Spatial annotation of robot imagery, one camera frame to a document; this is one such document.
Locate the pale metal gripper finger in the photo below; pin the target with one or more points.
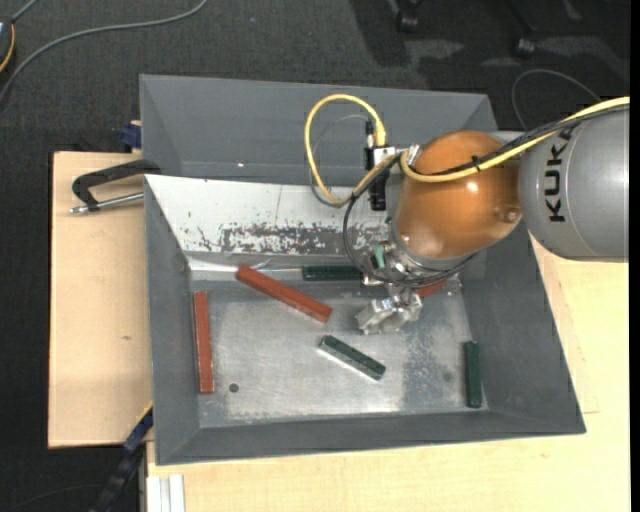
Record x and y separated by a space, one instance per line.
397 317
376 311

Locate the red-brown flat block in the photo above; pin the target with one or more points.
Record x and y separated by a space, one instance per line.
282 297
203 345
432 288

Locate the dark green flat block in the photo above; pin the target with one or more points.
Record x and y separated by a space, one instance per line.
354 358
330 273
473 375

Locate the grey metal bin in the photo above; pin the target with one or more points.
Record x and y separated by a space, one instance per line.
300 400

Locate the pale wood flat board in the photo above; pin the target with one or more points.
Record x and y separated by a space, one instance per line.
95 310

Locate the black cylinder on white bracket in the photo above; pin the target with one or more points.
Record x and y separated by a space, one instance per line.
378 190

